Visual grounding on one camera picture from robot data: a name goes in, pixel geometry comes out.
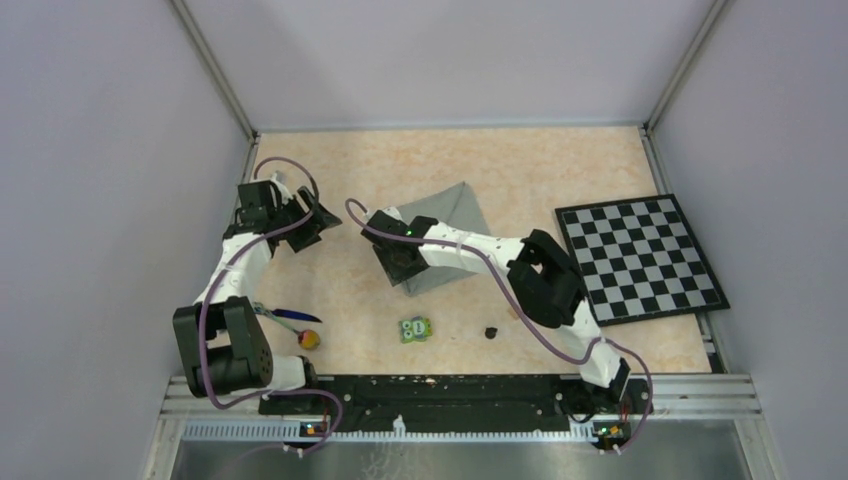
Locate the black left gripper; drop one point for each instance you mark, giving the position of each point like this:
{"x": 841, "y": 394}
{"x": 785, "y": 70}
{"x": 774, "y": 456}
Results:
{"x": 310, "y": 228}

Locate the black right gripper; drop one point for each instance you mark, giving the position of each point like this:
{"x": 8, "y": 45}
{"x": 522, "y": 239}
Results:
{"x": 394, "y": 274}

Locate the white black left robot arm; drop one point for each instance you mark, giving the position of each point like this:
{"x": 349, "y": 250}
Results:
{"x": 222, "y": 346}

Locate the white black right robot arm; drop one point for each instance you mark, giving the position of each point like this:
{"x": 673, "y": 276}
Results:
{"x": 538, "y": 278}

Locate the green owl toy block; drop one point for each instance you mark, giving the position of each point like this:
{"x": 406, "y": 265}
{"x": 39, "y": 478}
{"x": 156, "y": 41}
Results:
{"x": 415, "y": 329}

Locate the blue pen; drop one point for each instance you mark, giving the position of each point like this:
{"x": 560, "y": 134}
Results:
{"x": 281, "y": 314}

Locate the red yellow ball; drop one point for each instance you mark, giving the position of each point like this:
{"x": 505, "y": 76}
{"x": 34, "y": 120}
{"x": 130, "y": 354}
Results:
{"x": 309, "y": 339}

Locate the black white checkerboard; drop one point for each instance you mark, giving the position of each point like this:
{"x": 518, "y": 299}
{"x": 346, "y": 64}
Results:
{"x": 640, "y": 260}

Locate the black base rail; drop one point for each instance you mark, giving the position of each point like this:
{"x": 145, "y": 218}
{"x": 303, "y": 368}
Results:
{"x": 477, "y": 403}

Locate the aluminium frame rail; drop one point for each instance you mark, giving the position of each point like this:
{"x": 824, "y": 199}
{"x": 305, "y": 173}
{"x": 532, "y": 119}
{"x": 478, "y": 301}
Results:
{"x": 674, "y": 398}

